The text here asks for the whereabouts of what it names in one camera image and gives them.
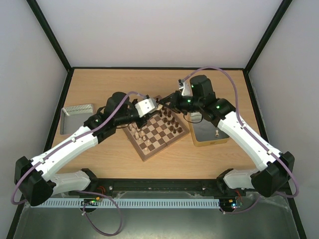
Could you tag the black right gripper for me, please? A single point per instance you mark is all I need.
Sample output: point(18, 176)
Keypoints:
point(173, 99)

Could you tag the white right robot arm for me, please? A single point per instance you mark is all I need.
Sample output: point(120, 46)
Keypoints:
point(273, 168)

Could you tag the black aluminium frame rail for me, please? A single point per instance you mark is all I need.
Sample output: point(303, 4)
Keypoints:
point(203, 187)

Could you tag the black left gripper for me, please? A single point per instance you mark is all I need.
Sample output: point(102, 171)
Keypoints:
point(143, 122)

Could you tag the dark chess piece row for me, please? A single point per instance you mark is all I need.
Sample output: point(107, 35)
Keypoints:
point(165, 121)

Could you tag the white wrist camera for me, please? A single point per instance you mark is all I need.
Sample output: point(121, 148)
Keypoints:
point(146, 106)
point(184, 88)

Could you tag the silver metal tin box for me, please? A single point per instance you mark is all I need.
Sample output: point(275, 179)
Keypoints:
point(203, 132)

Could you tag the wooden chess board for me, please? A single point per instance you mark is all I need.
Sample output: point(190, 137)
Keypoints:
point(157, 142)

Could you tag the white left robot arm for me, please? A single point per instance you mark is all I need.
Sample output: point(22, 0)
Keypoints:
point(37, 179)

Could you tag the cream piece row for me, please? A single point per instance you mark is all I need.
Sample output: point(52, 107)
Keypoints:
point(137, 137)

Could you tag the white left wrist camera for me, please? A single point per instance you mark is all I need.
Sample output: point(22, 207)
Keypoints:
point(146, 106)

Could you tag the light blue cable duct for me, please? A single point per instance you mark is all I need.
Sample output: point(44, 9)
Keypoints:
point(133, 203)

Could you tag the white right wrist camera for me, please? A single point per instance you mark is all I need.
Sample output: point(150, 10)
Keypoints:
point(184, 88)

